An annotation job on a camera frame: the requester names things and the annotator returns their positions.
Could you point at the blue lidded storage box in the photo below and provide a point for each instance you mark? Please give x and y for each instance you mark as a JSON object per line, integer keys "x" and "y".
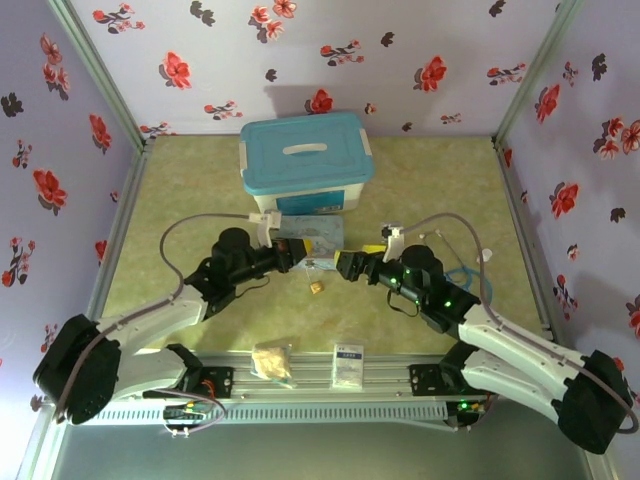
{"x": 300, "y": 170}

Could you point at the aluminium side rail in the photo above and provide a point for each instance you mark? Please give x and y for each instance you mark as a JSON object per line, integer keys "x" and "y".
{"x": 120, "y": 225}
{"x": 525, "y": 225}

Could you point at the controller board with green light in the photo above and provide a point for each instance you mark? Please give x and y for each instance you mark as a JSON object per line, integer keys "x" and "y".
{"x": 465, "y": 406}

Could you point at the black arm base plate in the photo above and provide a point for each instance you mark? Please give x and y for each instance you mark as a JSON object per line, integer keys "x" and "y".
{"x": 425, "y": 380}
{"x": 220, "y": 382}

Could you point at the small white bottle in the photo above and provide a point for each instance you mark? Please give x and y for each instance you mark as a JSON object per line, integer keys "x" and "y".
{"x": 483, "y": 257}

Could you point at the stethoscope with blue tubing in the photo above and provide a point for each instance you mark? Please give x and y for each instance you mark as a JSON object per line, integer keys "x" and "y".
{"x": 456, "y": 273}

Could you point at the light blue cartoon zip pouch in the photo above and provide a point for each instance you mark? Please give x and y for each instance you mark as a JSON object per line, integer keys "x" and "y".
{"x": 320, "y": 230}

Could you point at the aluminium frame post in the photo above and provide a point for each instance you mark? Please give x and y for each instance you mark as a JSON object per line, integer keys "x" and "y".
{"x": 532, "y": 75}
{"x": 102, "y": 75}

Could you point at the bag of cotton balls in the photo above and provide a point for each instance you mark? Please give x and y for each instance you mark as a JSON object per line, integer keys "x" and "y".
{"x": 270, "y": 364}

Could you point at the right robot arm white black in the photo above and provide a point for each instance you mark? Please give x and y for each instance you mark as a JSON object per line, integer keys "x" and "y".
{"x": 515, "y": 350}

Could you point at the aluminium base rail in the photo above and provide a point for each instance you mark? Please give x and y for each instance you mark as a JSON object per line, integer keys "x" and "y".
{"x": 310, "y": 377}

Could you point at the white gauze packet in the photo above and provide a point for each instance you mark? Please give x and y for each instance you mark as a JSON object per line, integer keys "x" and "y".
{"x": 347, "y": 367}

